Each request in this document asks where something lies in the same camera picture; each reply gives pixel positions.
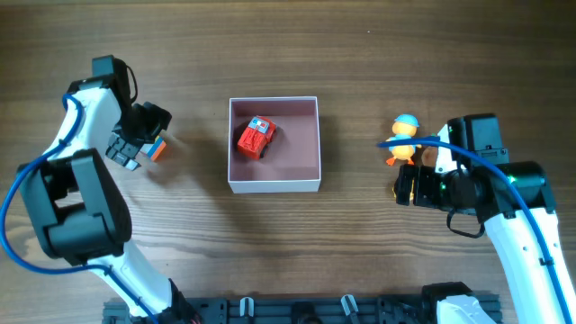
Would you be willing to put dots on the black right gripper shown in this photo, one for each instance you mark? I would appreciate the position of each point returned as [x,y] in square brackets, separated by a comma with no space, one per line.
[402,188]

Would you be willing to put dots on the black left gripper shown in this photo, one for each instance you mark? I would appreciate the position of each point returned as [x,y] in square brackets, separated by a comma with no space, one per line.
[125,154]

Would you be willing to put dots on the multicolour puzzle cube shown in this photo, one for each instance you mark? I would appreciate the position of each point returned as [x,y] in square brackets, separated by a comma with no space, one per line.
[152,151]

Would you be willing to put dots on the orange duck toy blue hat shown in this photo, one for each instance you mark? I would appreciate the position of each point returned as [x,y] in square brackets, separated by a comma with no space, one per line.
[405,127]

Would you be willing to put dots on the red toy fire truck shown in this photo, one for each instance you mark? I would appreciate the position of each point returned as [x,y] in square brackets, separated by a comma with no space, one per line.
[256,137]

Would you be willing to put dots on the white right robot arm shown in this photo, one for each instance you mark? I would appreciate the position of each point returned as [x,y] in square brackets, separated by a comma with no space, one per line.
[515,207]

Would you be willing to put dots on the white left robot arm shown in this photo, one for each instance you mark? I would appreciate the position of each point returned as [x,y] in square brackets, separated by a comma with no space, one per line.
[78,213]

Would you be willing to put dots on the brown plush toy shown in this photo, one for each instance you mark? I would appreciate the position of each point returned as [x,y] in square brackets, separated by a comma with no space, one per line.
[429,156]

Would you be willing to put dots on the white pink-lined open box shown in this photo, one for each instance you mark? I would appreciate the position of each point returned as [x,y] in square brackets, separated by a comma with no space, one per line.
[292,161]

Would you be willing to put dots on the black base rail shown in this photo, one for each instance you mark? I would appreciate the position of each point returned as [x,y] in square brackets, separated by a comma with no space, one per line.
[388,308]

